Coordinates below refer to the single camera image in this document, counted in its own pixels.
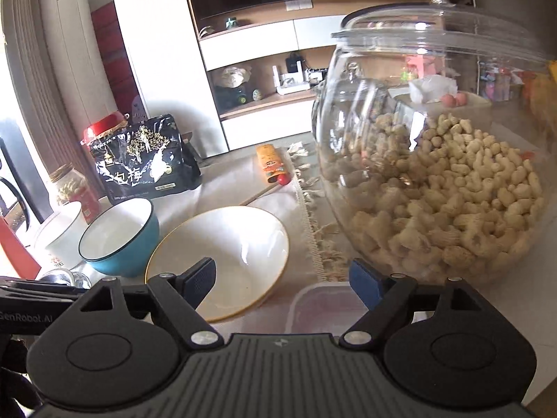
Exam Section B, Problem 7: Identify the wooden stick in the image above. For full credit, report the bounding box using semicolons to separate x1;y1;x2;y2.
239;183;279;206

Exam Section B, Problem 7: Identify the white plate with gold rim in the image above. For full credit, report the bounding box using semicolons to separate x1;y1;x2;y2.
145;206;290;324

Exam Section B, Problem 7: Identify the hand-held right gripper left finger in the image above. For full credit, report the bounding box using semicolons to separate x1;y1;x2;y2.
65;258;221;351

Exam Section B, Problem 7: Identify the black snack bag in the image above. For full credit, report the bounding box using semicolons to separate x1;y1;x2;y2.
89;114;203;201

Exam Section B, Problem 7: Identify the white tasselled tablecloth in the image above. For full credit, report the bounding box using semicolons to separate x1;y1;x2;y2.
100;157;362;336

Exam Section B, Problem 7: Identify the green toy tractor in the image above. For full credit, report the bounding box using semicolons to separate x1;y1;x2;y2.
217;86;252;108

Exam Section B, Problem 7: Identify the person's left forearm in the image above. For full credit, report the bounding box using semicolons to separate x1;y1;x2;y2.
0;335;31;418

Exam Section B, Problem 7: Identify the clear glass cup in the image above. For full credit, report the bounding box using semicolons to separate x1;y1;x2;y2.
39;269;90;291

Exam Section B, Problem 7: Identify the white bowl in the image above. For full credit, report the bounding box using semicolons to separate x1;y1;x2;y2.
32;201;90;271

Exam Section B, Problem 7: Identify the large glass jar of peanuts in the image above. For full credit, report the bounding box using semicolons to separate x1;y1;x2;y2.
311;0;557;289

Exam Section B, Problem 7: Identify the white and wood wall cabinet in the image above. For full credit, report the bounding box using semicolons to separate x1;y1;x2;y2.
109;0;557;153

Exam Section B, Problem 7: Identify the clear plastic container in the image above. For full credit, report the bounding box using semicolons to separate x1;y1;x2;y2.
289;282;370;336

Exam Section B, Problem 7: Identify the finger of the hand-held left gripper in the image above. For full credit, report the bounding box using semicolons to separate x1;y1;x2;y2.
0;274;88;300

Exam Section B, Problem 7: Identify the blue bowl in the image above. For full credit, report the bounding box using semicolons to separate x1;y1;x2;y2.
78;198;161;278

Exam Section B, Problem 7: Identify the white standing air conditioner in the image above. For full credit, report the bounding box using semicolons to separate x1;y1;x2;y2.
39;0;120;129

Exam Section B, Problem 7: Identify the beige cloth hat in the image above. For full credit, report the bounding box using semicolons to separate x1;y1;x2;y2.
218;66;253;90

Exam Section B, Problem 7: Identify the red tin canister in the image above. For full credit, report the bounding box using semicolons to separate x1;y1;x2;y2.
80;111;131;149

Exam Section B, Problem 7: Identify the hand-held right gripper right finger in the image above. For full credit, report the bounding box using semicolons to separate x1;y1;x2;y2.
339;258;492;351

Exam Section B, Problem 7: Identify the white router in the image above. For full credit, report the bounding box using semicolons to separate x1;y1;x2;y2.
272;63;312;95

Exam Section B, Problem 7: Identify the plastic peanut jar gold lid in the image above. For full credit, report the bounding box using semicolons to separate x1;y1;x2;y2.
47;163;103;225

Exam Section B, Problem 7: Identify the orange chair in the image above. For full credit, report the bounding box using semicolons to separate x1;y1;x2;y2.
0;215;36;280

